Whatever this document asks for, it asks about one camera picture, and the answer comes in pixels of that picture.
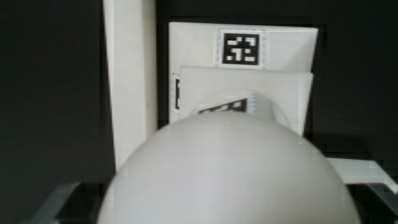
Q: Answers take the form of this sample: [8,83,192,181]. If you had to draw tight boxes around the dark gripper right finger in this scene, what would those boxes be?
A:
[347,184,398,224]

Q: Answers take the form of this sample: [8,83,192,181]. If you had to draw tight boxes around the white front fence bar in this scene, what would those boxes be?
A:
[329,158,398,194]

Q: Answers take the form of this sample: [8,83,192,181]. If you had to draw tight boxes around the white lamp bulb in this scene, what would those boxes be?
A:
[98,91,361,224]

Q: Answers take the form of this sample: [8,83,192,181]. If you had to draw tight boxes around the white fence bar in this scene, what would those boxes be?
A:
[104,0,157,169]
[329,158,398,194]

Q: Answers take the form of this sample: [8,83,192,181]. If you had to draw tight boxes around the white lamp base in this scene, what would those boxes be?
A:
[169,22,319,132]

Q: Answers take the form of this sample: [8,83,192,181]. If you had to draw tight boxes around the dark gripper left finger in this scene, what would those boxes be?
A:
[24,182,109,224]

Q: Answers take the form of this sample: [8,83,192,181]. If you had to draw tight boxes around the white right fence bar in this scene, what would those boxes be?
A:
[104,0,157,169]

